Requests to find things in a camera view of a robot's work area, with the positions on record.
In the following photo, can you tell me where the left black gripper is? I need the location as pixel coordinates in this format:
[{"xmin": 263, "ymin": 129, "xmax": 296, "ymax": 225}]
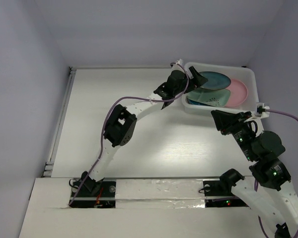
[{"xmin": 172, "ymin": 66, "xmax": 206, "ymax": 96}]

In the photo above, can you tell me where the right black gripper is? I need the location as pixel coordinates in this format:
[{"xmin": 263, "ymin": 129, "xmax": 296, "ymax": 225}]
[{"xmin": 211, "ymin": 108, "xmax": 256, "ymax": 160}]

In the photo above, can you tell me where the dark teal round plate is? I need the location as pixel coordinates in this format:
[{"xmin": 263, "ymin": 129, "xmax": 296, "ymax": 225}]
[{"xmin": 199, "ymin": 71, "xmax": 231, "ymax": 90}]

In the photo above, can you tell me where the mint rectangular divided plate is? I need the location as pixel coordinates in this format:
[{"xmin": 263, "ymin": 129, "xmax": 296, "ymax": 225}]
[{"xmin": 187, "ymin": 88, "xmax": 231, "ymax": 107}]

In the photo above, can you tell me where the blue polka dot plate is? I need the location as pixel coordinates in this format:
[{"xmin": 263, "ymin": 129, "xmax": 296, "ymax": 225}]
[{"xmin": 186, "ymin": 98, "xmax": 208, "ymax": 106}]

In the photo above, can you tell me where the pink round plate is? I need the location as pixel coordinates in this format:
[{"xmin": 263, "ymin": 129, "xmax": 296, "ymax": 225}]
[{"xmin": 225, "ymin": 78, "xmax": 248, "ymax": 108}]

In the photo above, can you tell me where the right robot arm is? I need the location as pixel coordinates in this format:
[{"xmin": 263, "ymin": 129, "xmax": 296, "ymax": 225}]
[{"xmin": 211, "ymin": 106, "xmax": 298, "ymax": 238}]

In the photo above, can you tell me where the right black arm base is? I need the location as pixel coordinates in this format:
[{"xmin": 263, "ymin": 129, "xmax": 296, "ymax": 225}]
[{"xmin": 198, "ymin": 169, "xmax": 247, "ymax": 208}]

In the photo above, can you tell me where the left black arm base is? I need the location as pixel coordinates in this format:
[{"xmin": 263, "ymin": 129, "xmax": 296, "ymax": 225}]
[{"xmin": 69, "ymin": 181, "xmax": 116, "ymax": 208}]

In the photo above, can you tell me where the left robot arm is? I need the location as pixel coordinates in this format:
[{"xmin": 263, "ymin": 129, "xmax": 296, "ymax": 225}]
[{"xmin": 79, "ymin": 63, "xmax": 208, "ymax": 196}]

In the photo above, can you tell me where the white plastic bin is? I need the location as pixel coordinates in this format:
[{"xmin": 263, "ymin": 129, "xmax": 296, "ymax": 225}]
[{"xmin": 182, "ymin": 62, "xmax": 259, "ymax": 115}]

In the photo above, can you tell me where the white foam front bar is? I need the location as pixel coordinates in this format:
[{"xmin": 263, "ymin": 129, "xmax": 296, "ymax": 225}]
[{"xmin": 115, "ymin": 179, "xmax": 205, "ymax": 209}]

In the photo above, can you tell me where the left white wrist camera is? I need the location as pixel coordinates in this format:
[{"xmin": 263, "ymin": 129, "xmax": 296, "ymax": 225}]
[{"xmin": 170, "ymin": 59, "xmax": 184, "ymax": 71}]

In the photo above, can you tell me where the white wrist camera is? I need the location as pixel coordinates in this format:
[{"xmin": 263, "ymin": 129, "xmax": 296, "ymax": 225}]
[
  {"xmin": 253, "ymin": 102, "xmax": 270, "ymax": 119},
  {"xmin": 170, "ymin": 59, "xmax": 184, "ymax": 71}
]

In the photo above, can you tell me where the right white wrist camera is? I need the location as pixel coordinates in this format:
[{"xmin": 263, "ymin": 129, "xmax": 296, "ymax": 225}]
[{"xmin": 253, "ymin": 102, "xmax": 270, "ymax": 119}]

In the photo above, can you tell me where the metal side rail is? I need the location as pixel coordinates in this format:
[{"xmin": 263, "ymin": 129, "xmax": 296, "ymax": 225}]
[{"xmin": 41, "ymin": 67, "xmax": 77, "ymax": 178}]

